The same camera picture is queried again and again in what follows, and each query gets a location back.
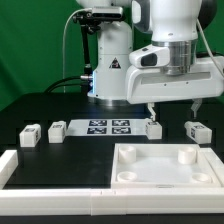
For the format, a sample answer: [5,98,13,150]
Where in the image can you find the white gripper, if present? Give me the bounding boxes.
[125,56,224,121]

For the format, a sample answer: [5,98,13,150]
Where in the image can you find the white square tabletop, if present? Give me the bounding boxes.
[111,143,224,189]

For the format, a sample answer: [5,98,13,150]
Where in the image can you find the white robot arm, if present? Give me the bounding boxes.
[76,0,224,108]

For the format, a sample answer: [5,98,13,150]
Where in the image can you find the white sheet with markers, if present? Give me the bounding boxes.
[67,119,145,136]

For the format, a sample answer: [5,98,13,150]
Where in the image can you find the white U-shaped fence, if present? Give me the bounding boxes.
[0,150,224,216]

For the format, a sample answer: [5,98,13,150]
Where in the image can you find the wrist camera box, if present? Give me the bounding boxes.
[129,45,170,68]

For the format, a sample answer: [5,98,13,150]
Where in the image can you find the black camera on stand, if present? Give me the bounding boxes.
[87,6,123,21]

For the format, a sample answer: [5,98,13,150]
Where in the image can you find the black camera stand pole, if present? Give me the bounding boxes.
[73,11,95,90]

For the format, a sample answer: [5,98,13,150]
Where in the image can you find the black cables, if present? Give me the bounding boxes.
[43,75,84,94]

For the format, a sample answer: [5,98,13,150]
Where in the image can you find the white cable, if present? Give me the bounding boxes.
[62,9,88,94]

